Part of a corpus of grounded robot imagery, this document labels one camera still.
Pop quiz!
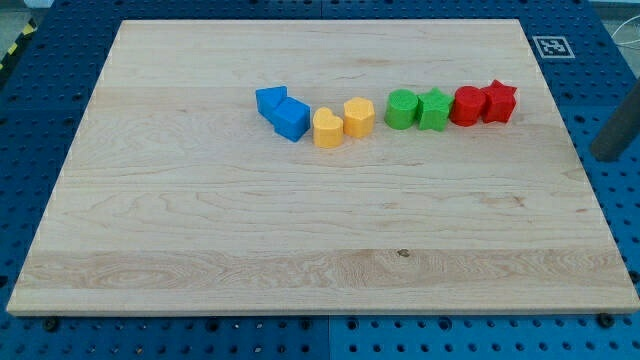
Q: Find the green star block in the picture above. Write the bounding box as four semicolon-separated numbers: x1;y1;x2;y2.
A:
417;87;454;132

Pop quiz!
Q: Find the red star block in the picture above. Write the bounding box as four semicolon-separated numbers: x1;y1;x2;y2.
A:
481;80;517;123

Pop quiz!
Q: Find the yellow heart block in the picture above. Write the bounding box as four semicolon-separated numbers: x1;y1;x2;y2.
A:
312;107;344;148

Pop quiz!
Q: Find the blue cube block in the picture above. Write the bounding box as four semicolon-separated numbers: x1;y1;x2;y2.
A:
272;97;310;142

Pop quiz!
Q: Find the yellow hexagon block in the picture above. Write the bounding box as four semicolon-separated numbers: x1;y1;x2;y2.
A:
344;97;375;138

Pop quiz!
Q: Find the blue triangle block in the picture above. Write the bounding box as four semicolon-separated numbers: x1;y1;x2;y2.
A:
255;86;288;123

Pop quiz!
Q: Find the green cylinder block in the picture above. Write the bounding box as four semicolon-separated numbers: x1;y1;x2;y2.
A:
384;89;418;130

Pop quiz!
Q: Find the large wooden board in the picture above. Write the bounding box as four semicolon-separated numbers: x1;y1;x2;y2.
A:
7;19;639;316

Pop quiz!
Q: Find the red cylinder block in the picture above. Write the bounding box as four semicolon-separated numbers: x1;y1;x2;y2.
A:
449;85;486;127

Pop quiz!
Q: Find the white fiducial marker tag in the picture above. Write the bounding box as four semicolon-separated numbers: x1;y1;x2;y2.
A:
532;35;575;59

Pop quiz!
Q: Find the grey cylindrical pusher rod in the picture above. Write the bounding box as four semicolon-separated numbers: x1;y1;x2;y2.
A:
589;81;639;162

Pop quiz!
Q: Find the black bolt front left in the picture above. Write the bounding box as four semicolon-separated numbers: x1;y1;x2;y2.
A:
42;317;60;333

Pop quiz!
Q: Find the black bolt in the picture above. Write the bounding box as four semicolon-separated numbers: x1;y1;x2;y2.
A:
596;313;616;329
42;317;60;333

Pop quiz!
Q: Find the black bolt front right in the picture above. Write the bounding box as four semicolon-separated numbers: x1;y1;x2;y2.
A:
596;313;616;329

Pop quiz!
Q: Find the yellow black hazard tape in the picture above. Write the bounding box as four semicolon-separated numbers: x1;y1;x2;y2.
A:
1;17;38;71

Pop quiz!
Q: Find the white cable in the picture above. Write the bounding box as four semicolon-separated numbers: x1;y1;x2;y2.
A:
610;13;640;52

